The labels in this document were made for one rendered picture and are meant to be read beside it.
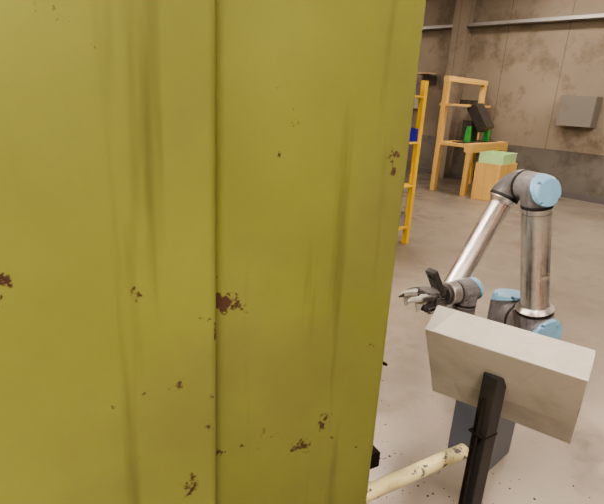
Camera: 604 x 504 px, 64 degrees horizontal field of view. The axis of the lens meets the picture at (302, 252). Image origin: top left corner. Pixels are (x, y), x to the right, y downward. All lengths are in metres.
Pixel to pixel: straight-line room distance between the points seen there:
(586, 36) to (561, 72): 0.70
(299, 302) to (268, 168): 0.27
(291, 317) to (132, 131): 0.48
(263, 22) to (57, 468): 0.72
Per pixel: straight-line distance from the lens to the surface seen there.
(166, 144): 0.67
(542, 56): 11.37
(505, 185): 2.09
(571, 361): 1.16
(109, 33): 0.65
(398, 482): 1.55
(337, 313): 1.01
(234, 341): 0.92
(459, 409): 2.61
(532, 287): 2.15
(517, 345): 1.16
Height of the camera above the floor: 1.67
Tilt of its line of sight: 18 degrees down
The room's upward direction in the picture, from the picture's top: 3 degrees clockwise
